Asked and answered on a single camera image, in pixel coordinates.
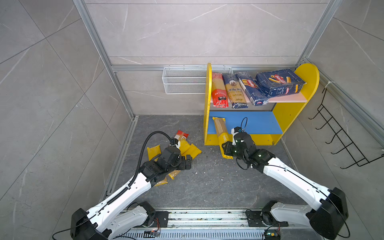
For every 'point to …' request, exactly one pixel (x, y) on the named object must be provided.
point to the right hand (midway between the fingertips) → (223, 144)
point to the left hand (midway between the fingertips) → (184, 155)
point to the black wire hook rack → (360, 158)
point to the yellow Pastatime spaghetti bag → (220, 126)
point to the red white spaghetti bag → (180, 135)
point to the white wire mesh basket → (188, 80)
